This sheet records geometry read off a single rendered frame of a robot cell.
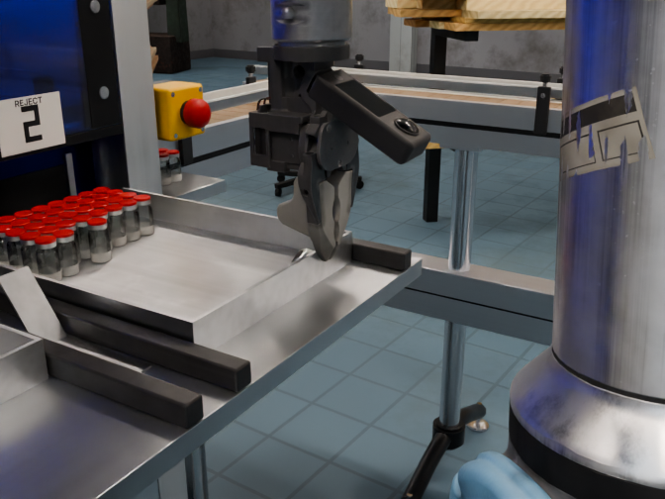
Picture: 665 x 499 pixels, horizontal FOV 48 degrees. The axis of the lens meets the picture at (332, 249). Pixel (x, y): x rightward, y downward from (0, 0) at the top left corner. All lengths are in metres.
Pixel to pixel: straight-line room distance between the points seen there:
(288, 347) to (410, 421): 1.52
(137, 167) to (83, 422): 0.51
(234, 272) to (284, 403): 1.45
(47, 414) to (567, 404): 0.40
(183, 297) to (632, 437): 0.54
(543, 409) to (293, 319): 0.43
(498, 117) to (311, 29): 0.89
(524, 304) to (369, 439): 0.65
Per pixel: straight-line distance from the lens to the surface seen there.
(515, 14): 3.18
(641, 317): 0.25
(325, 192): 0.71
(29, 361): 0.61
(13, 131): 0.89
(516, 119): 1.51
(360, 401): 2.22
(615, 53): 0.25
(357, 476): 1.93
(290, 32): 0.68
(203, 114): 1.05
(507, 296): 1.64
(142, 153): 1.02
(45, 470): 0.53
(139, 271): 0.81
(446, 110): 1.56
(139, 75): 1.00
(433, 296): 1.71
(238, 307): 0.65
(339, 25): 0.69
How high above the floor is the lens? 1.18
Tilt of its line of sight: 20 degrees down
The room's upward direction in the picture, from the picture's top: straight up
